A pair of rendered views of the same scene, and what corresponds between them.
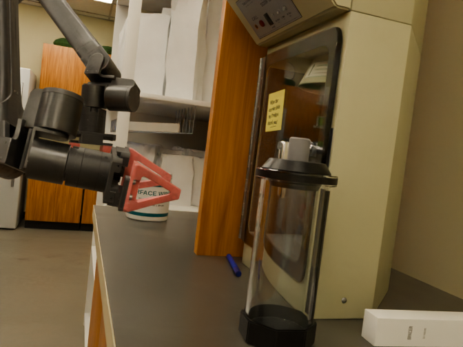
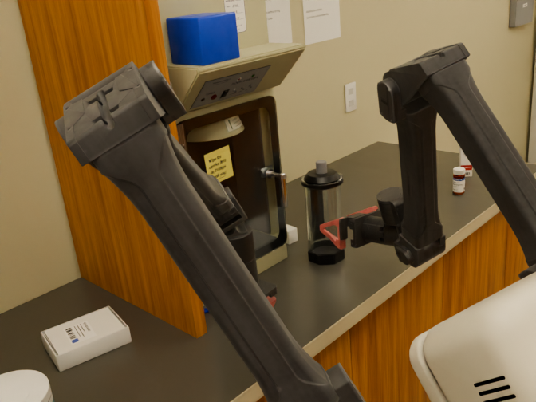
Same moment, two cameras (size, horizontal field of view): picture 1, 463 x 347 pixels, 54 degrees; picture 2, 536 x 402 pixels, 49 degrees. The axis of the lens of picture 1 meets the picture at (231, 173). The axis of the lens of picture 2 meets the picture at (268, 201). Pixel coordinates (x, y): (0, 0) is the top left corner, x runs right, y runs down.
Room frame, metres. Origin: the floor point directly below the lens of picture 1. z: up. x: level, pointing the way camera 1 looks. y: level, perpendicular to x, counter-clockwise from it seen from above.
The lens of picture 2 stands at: (1.35, 1.14, 1.67)
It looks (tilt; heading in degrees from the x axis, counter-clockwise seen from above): 21 degrees down; 244
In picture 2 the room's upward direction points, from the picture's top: 6 degrees counter-clockwise
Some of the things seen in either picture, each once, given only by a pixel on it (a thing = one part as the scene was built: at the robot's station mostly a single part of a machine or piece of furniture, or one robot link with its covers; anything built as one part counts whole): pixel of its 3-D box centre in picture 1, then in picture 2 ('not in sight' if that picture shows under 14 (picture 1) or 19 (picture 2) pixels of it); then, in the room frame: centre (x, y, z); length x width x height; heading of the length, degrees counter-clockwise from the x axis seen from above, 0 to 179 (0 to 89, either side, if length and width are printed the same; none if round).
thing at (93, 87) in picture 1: (96, 97); (235, 242); (1.02, 0.32, 1.26); 0.07 x 0.06 x 0.07; 76
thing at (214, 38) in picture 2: not in sight; (203, 38); (0.90, -0.01, 1.56); 0.10 x 0.10 x 0.09; 19
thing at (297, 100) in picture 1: (282, 152); (238, 190); (0.83, -0.09, 1.19); 0.30 x 0.01 x 0.40; 18
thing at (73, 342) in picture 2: not in sight; (85, 336); (1.25, -0.06, 0.96); 0.16 x 0.12 x 0.04; 7
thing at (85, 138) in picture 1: (94, 156); not in sight; (1.02, 0.31, 1.13); 0.07 x 0.07 x 0.09; 22
